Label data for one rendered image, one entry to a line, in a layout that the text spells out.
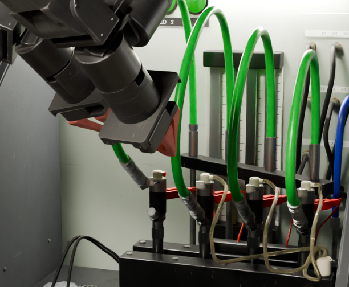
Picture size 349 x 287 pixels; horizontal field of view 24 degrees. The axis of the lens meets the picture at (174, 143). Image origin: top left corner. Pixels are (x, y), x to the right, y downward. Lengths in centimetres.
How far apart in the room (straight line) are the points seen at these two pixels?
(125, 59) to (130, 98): 5
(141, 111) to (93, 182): 80
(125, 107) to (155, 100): 4
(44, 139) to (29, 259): 24
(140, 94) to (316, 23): 68
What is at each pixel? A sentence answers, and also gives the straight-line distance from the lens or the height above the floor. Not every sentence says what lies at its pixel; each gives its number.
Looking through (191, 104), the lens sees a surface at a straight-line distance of 151.
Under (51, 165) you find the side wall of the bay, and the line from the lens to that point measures 169.
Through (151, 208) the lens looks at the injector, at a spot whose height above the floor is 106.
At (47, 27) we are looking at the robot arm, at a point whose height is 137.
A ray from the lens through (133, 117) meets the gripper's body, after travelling 92.
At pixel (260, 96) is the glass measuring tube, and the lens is 155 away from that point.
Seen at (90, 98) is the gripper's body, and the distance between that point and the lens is 110.
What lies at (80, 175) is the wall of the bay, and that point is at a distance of 171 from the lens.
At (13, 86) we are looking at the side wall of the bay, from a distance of 154.
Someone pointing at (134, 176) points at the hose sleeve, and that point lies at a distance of 125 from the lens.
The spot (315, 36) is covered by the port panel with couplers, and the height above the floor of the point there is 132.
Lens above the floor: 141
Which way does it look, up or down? 11 degrees down
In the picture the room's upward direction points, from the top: straight up
